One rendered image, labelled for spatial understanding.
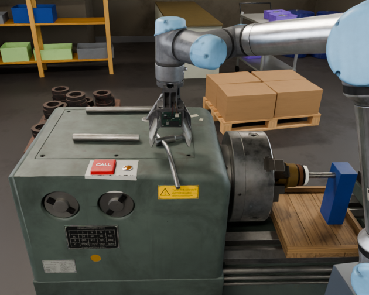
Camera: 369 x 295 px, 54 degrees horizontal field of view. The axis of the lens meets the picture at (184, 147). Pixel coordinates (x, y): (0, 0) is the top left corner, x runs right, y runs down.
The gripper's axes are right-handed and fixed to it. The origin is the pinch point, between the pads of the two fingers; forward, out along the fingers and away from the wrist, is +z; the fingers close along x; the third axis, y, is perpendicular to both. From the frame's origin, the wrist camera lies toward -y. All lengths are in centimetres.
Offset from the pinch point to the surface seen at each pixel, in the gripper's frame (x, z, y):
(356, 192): 78, 38, -27
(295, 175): 42.8, 17.2, -8.5
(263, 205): 29.4, 20.2, 3.7
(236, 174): 20.3, 10.6, 0.9
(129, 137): -12.3, 0.5, -4.2
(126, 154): -12.4, 2.1, 3.1
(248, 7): 167, 62, -703
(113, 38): -112, 120, -669
